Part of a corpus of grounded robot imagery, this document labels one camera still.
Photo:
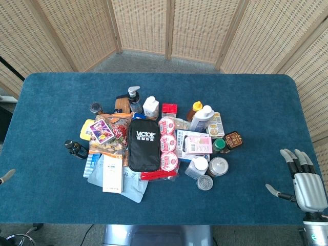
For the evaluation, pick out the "white and blue box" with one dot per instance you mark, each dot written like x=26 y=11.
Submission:
x=180 y=143

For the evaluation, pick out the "small white flat bottle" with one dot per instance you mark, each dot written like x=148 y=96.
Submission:
x=150 y=107

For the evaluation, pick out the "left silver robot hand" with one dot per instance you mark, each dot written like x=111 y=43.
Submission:
x=7 y=174

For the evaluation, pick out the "beige toothpick packet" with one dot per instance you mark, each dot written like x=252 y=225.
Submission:
x=182 y=124

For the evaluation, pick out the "tall white carton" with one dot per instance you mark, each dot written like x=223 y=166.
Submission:
x=112 y=174

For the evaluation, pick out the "pink round cup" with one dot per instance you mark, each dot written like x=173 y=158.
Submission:
x=167 y=125
x=169 y=161
x=167 y=143

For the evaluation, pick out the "brown and gold tin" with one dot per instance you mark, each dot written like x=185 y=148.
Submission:
x=233 y=140

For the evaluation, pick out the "dark jar with black lid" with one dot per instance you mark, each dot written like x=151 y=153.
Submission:
x=96 y=108

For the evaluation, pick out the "clear jar white lid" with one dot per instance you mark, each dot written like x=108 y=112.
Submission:
x=198 y=165

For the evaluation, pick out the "red and white box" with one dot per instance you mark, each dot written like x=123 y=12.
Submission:
x=169 y=109

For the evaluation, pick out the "small blue packet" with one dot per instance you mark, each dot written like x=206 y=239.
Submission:
x=138 y=116

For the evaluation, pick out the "yellow plastic box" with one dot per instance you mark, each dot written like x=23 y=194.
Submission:
x=84 y=130

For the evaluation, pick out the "amber bottle with yellow cap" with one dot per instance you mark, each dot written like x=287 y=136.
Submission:
x=194 y=111

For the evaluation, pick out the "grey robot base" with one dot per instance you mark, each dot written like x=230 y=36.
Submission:
x=159 y=235

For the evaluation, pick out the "black pole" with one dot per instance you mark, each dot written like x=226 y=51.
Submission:
x=11 y=67

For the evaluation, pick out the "black Victor pouch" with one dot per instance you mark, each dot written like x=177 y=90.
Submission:
x=144 y=143

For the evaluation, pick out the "orange snack bag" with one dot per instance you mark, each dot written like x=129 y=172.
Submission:
x=120 y=128

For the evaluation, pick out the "bamboo folding screen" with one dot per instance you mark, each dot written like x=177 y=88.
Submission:
x=141 y=25

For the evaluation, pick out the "dark pump dispenser bottle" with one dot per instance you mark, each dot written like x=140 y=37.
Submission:
x=134 y=101

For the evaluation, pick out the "clear round lid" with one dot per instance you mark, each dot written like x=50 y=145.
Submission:
x=204 y=183

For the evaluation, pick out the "blue carpet table cover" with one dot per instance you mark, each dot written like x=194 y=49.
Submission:
x=256 y=102

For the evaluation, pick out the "black chair base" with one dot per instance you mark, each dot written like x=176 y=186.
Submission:
x=23 y=237

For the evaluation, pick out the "purple card pack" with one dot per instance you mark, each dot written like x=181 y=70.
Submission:
x=101 y=131

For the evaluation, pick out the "red flat packet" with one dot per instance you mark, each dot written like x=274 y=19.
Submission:
x=159 y=175

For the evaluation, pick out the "blue striped wipes pack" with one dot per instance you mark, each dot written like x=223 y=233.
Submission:
x=91 y=165

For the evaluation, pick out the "light blue mask pouch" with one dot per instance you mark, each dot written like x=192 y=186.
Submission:
x=133 y=185

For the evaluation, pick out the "dark glass bottle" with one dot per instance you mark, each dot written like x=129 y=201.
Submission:
x=75 y=149

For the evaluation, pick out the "pink cardboard box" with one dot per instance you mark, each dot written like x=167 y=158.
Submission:
x=198 y=144

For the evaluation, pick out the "green cap jar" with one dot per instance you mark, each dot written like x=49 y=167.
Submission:
x=218 y=145

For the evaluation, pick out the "brown spaghetti pack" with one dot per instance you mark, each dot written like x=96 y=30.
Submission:
x=123 y=105

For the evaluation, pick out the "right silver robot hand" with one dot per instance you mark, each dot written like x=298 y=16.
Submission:
x=307 y=189

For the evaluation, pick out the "tall white bottle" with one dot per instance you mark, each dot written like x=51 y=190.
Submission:
x=202 y=119

